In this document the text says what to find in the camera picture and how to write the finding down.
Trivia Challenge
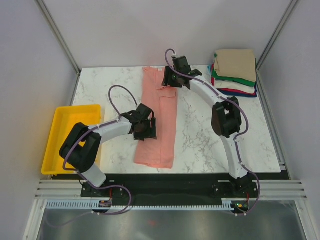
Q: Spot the green folded t shirt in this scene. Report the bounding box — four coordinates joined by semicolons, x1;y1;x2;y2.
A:
210;52;256;88

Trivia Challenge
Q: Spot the white slotted cable duct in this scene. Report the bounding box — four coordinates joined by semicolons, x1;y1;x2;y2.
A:
45;198;250;211

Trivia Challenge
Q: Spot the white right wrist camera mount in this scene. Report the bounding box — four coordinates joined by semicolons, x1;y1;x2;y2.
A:
171;53;184;59

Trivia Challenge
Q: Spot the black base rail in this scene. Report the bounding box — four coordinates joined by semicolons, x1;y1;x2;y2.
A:
81;173;258;205

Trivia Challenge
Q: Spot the left aluminium table rail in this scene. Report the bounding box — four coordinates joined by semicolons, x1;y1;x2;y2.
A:
35;179;83;200

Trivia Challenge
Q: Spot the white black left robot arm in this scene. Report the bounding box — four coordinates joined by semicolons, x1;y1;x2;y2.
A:
59;103;157;197

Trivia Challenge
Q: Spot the left aluminium frame post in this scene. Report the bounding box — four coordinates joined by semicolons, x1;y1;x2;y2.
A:
34;0;81;76

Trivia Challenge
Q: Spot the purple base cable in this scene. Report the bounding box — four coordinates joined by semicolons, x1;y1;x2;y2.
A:
231;189;262;218
91;184;133;217

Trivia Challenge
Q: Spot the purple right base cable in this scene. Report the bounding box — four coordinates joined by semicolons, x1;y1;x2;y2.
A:
231;189;262;218

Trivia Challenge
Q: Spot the yellow plastic tray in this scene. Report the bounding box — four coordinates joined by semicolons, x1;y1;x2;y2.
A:
41;104;101;176

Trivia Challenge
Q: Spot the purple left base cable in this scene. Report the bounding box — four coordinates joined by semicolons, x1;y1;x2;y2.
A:
91;184;133;217

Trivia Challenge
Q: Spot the right aluminium frame post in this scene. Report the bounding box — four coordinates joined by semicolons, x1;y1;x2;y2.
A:
256;0;300;72

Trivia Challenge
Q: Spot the aluminium frame post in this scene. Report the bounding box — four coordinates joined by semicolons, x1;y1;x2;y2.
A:
34;0;81;76
256;0;300;72

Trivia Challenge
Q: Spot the aluminium table rail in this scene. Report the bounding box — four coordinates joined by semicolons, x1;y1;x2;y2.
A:
35;179;83;200
256;73;292;180

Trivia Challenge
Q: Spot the white folded t shirt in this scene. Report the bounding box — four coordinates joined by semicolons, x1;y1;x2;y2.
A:
213;79;256;95

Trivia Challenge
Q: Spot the cyan folded t shirt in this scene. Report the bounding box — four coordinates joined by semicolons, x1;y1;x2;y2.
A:
207;65;212;76

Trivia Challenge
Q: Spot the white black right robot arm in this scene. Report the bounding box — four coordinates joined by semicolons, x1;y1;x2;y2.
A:
162;49;252;197

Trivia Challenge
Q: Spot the right aluminium table rail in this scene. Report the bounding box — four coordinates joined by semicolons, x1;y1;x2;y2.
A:
256;73;292;180

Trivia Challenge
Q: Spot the red folded t shirt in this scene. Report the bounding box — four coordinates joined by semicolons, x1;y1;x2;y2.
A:
210;63;257;97

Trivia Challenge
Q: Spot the pink t shirt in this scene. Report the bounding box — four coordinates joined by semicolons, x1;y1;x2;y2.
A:
134;66;178;169

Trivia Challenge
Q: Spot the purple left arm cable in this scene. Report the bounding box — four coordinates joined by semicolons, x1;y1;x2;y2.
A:
61;85;138;188

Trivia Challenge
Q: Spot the beige folded t shirt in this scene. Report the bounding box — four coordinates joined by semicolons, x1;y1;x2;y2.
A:
213;49;257;83

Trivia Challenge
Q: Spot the blue folded t shirt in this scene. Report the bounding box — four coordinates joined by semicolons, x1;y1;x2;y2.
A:
216;57;258;99

